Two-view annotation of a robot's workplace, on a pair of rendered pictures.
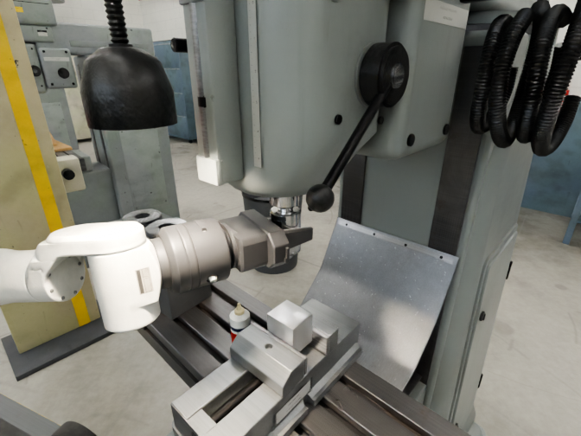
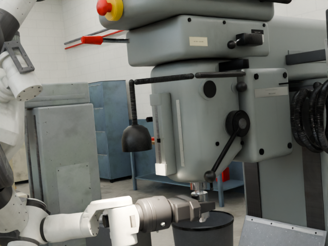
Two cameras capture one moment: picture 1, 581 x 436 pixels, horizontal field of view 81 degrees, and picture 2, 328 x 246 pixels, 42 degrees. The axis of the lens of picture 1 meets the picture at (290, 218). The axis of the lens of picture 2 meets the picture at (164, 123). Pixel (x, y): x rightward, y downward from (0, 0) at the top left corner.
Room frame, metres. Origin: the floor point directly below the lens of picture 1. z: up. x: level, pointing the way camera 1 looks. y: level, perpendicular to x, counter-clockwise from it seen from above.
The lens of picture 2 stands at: (-0.70, -0.07, 1.53)
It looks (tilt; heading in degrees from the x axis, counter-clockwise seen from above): 3 degrees down; 8
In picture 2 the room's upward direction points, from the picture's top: 5 degrees counter-clockwise
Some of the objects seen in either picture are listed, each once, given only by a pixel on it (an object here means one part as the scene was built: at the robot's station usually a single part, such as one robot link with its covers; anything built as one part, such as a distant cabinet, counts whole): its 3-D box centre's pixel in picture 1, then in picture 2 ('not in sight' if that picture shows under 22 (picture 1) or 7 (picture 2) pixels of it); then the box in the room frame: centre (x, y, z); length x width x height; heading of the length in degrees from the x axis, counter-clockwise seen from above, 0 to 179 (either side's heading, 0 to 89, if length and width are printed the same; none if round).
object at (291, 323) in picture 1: (290, 327); not in sight; (0.47, 0.00, 1.05); 0.06 x 0.05 x 0.06; 49
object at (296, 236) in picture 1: (296, 238); (205, 207); (0.45, -0.01, 1.23); 0.06 x 0.02 x 0.03; 123
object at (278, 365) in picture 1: (267, 356); not in sight; (0.43, 0.04, 1.02); 0.12 x 0.06 x 0.04; 49
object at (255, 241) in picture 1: (230, 246); (170, 211); (0.43, 0.08, 1.23); 0.13 x 0.12 x 0.10; 33
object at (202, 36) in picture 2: not in sight; (198, 43); (0.51, -0.02, 1.68); 0.34 x 0.24 x 0.10; 137
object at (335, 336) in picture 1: (278, 362); not in sight; (0.45, 0.02, 0.99); 0.35 x 0.15 x 0.11; 139
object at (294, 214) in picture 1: (285, 212); (199, 194); (0.48, 0.01, 1.26); 0.05 x 0.05 x 0.01
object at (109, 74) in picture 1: (128, 86); (136, 137); (0.31, 0.14, 1.45); 0.07 x 0.07 x 0.06
